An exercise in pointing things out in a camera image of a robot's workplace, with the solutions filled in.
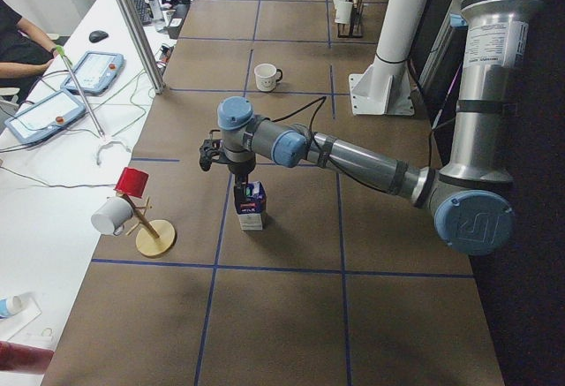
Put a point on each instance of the white camera pole base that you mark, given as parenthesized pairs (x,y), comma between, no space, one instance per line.
(384,88)

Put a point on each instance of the far teach pendant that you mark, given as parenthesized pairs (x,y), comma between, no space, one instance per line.
(96,71)

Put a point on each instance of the near teach pendant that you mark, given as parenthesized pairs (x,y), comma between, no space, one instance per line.
(46,118)

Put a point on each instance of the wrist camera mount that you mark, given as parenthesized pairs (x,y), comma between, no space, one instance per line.
(211,151)

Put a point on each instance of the aluminium frame post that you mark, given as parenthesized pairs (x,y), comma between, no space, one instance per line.
(141,44)

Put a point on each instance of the wooden mug tree stand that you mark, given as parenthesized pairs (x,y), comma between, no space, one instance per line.
(154,238)

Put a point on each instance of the white smiley mug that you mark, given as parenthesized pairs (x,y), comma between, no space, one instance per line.
(267,76)

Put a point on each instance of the metal rod with clamp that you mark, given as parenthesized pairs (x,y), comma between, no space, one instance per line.
(72,85)

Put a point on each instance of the red cup on stand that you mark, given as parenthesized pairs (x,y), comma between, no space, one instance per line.
(132,182)

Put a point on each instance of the blue white milk carton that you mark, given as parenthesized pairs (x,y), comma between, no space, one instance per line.
(252,214)

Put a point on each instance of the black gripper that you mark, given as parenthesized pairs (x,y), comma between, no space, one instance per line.
(239,170)

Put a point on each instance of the black mug rack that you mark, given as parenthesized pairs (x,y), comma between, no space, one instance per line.
(355,29)

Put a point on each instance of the teach pendant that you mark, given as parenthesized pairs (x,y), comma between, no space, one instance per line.
(46,118)
(96,71)

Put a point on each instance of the red cylinder on desk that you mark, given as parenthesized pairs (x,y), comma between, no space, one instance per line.
(24,359)

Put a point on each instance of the person in black shirt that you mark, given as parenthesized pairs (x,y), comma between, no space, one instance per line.
(26,50)

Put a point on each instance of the black computer mouse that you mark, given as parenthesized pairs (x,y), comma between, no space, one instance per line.
(97,36)

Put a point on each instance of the white cup on stand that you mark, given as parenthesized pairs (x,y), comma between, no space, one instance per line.
(110,218)

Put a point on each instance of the white home mug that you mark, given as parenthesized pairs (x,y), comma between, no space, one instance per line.
(343,11)

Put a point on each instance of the black keyboard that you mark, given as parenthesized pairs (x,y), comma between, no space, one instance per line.
(144,10)

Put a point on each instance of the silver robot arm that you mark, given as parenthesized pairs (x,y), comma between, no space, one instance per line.
(466,197)

